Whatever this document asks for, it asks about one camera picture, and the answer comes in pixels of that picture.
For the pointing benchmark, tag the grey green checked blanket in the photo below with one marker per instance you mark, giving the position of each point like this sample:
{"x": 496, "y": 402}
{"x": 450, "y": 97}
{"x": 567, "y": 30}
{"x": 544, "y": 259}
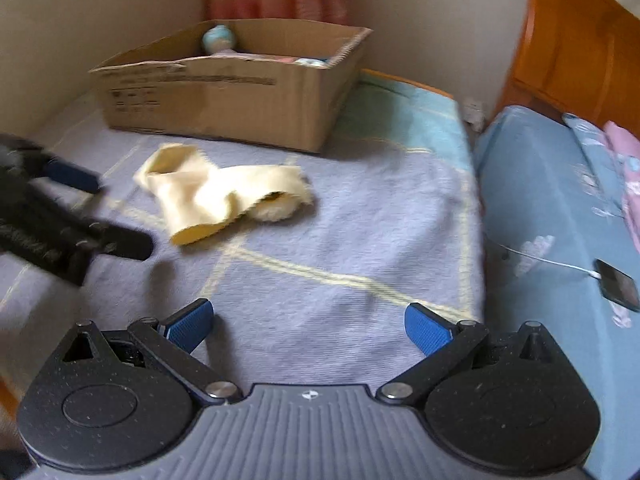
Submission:
{"x": 350, "y": 220}

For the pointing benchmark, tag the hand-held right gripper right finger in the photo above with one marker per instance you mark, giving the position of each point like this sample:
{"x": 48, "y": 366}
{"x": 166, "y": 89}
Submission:
{"x": 427, "y": 330}

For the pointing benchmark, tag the blue round plush toy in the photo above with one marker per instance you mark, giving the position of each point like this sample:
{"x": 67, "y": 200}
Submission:
{"x": 219, "y": 39}

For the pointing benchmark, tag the black smartphone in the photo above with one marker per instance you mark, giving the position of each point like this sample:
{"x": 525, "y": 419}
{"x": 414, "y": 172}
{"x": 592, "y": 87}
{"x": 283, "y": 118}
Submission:
{"x": 620, "y": 285}

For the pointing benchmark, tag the blue patterned pillow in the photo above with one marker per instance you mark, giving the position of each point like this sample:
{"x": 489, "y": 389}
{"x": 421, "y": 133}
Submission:
{"x": 595, "y": 160}

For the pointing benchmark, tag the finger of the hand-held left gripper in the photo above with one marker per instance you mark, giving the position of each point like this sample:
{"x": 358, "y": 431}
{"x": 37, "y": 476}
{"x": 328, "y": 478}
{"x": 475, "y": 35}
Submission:
{"x": 125, "y": 242}
{"x": 72, "y": 175}

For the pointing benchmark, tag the blue bed sheet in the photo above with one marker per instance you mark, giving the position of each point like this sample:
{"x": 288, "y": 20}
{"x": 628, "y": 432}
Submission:
{"x": 540, "y": 200}

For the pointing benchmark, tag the pink floral pillow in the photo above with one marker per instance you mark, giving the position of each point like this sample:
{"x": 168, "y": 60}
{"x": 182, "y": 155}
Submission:
{"x": 627, "y": 165}

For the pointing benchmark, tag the cream fleece-lined cloth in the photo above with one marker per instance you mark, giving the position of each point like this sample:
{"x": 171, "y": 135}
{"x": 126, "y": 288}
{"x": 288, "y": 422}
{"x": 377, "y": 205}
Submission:
{"x": 200, "y": 195}

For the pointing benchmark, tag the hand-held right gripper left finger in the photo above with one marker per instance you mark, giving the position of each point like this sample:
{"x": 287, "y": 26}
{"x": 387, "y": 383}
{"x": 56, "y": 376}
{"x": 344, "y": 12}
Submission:
{"x": 190, "y": 322}

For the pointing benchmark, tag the pink strip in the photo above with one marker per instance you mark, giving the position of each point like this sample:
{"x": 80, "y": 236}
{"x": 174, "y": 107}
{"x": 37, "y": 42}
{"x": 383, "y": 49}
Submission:
{"x": 287, "y": 59}

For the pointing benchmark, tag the brown cardboard box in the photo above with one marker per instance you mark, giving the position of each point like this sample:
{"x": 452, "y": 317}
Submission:
{"x": 225, "y": 105}

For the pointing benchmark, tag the white wall socket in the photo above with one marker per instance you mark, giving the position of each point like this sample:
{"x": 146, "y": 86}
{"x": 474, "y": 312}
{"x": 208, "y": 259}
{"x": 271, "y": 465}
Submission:
{"x": 473, "y": 110}

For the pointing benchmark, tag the orange wooden headboard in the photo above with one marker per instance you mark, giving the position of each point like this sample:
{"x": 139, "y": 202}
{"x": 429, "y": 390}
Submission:
{"x": 575, "y": 35}

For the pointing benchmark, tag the light blue cloth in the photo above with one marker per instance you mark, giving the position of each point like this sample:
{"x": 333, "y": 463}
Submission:
{"x": 312, "y": 61}

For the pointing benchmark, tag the orange wooden cot frame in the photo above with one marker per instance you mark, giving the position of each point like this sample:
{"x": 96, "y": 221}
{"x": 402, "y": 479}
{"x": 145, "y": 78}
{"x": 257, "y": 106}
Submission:
{"x": 400, "y": 79}

